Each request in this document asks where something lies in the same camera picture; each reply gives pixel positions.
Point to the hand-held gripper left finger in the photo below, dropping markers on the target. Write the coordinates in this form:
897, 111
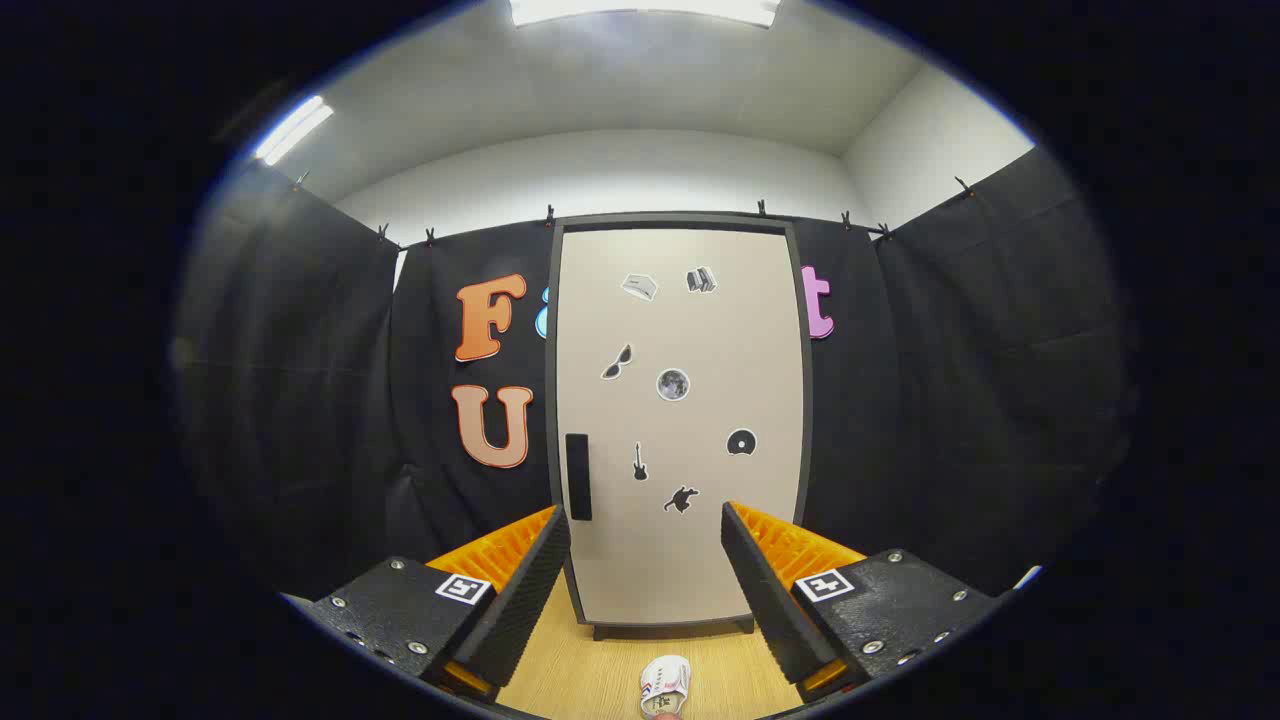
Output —
530, 590

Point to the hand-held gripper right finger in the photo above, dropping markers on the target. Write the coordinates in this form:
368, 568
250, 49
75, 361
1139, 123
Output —
765, 600

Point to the dark grey shoe cabinet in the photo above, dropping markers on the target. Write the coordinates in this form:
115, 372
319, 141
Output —
670, 629

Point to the white canvas shoe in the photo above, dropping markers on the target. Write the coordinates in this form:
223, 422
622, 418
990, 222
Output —
665, 680

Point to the beige shoe cabinet door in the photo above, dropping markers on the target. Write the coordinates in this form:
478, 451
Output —
700, 340

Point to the black backdrop cloth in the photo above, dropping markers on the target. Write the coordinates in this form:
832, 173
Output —
300, 400

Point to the narrow ceiling light strip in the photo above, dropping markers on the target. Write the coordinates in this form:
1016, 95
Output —
292, 130

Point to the wide ceiling light panel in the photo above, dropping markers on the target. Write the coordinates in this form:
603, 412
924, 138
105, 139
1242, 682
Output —
640, 8

